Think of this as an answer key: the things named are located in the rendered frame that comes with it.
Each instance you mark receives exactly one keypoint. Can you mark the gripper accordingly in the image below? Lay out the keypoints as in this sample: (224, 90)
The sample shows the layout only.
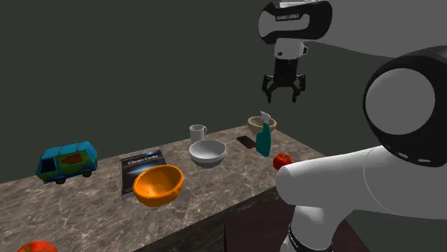
(285, 71)

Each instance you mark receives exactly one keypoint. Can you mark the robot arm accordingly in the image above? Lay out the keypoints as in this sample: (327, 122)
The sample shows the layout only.
(328, 181)

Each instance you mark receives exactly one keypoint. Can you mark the beige bowl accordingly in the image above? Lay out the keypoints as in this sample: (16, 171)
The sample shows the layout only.
(254, 124)

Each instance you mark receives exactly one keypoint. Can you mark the teal spray bottle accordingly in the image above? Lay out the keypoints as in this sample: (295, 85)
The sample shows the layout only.
(263, 141)

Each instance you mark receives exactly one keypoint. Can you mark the red phone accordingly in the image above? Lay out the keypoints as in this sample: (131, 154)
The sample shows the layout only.
(246, 141)

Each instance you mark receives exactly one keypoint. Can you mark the small red apple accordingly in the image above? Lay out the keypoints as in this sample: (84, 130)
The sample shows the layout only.
(281, 162)

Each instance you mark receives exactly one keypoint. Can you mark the white mug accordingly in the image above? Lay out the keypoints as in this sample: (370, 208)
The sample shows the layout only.
(196, 133)

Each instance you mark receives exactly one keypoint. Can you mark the white bowl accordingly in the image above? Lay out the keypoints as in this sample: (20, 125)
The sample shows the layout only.
(207, 153)

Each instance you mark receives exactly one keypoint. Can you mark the orange bowl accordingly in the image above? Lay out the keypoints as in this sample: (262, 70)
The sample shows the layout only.
(157, 186)

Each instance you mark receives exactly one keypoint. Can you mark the dark book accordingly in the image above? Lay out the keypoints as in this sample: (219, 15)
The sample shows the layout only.
(139, 163)

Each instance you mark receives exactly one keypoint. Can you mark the blue toy van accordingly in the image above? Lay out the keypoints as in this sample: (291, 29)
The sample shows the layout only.
(68, 161)

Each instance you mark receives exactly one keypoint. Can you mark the large red apple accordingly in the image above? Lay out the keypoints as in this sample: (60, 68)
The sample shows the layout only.
(36, 246)

